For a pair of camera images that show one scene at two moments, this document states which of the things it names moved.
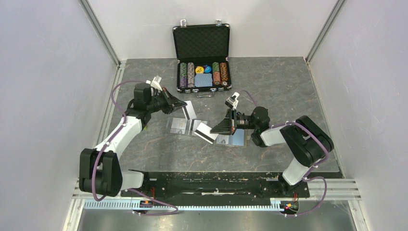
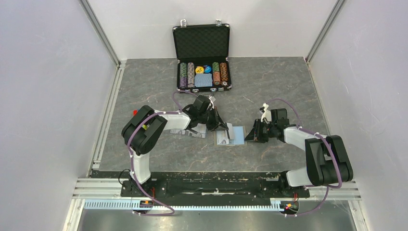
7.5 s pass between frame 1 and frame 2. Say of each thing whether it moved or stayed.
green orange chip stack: stayed
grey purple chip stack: stayed
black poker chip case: stayed
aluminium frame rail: stayed
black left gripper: moved
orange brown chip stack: stayed
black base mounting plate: stayed
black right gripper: moved
